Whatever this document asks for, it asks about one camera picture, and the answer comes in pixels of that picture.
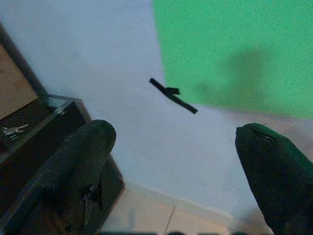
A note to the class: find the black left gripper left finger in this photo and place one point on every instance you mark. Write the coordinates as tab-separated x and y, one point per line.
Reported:
73	171

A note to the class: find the green wall screen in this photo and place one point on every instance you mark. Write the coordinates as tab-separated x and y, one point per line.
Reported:
234	54

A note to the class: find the silver keys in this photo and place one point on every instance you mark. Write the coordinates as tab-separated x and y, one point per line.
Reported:
13	130

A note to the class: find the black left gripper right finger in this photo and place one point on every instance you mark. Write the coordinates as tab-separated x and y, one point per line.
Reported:
276	176

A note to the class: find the brown wooden cabinet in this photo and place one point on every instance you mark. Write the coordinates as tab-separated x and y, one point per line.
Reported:
14	80

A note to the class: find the black wall hook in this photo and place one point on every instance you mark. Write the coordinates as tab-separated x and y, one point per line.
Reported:
172	95

